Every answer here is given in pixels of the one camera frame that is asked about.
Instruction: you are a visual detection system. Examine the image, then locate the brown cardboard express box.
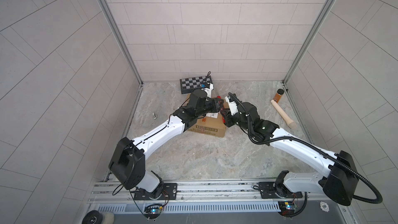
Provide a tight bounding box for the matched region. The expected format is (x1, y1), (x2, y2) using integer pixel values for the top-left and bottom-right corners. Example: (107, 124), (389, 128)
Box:
(184, 107), (227, 138)

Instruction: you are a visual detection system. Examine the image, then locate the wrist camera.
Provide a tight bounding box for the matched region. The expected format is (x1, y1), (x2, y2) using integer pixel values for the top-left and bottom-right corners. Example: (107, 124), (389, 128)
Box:
(225, 95), (238, 116)
(200, 82), (214, 98)

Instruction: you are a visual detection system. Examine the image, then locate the wooden rolling pin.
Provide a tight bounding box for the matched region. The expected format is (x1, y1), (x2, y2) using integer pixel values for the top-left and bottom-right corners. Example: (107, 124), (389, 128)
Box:
(271, 100), (297, 130)

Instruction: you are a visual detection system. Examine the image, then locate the left green circuit board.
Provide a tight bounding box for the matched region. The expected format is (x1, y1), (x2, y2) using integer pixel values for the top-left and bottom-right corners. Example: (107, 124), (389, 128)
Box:
(145, 204), (164, 215)

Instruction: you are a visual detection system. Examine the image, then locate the green circuit board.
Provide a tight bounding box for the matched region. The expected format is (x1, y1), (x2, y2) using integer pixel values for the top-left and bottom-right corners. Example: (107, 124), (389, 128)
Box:
(278, 201), (296, 216)
(145, 204), (164, 215)

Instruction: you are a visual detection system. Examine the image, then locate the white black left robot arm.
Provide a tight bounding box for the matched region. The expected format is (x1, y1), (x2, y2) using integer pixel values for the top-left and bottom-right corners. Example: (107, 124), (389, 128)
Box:
(108, 89), (224, 199)

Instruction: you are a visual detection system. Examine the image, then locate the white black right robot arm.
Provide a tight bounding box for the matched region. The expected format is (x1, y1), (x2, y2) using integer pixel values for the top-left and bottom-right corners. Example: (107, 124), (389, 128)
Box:
(221, 96), (358, 206)

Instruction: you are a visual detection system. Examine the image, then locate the brown spice jar black lid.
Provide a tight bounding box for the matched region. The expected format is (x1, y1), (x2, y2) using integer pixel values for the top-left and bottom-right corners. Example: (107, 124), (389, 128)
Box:
(273, 89), (285, 103)

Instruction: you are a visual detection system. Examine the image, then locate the white round sticker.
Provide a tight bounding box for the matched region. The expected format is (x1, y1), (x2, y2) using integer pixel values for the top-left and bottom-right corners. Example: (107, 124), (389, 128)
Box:
(320, 201), (330, 213)

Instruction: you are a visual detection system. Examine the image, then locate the black white chessboard case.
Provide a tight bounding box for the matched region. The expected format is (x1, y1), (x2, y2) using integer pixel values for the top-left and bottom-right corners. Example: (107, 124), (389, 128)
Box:
(180, 75), (212, 94)

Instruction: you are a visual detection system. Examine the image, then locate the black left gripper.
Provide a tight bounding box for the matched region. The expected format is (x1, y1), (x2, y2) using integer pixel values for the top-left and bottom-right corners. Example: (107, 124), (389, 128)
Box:
(193, 99), (225, 119)

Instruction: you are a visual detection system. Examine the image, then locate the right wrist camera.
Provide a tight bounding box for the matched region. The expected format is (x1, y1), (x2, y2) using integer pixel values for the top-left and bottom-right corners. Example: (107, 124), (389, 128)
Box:
(225, 95), (238, 116)

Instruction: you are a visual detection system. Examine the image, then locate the right green circuit board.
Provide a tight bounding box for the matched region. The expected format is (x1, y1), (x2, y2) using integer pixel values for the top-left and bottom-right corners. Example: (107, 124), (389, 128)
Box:
(278, 201), (296, 216)

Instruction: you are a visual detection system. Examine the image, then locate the aluminium mounting rail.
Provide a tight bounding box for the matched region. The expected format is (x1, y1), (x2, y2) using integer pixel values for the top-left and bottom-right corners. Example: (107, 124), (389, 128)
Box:
(86, 178), (347, 206)

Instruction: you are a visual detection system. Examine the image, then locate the black corrugated cable conduit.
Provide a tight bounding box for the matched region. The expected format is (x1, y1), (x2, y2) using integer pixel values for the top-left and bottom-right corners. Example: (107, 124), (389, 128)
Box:
(227, 92), (383, 204)

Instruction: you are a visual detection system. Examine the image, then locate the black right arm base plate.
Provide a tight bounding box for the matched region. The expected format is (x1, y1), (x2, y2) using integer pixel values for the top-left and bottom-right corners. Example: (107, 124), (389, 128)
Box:
(253, 182), (303, 199)

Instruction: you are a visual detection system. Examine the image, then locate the black wheel roller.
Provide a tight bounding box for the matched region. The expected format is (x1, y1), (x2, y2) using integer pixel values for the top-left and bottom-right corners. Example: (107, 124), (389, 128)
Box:
(81, 210), (104, 224)

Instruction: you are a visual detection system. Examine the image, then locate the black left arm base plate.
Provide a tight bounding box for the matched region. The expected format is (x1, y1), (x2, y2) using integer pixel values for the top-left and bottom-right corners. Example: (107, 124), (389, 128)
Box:
(133, 183), (178, 201)

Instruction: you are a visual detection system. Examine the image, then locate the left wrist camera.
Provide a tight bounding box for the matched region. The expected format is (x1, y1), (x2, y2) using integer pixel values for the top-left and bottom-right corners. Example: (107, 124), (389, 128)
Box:
(200, 82), (214, 98)

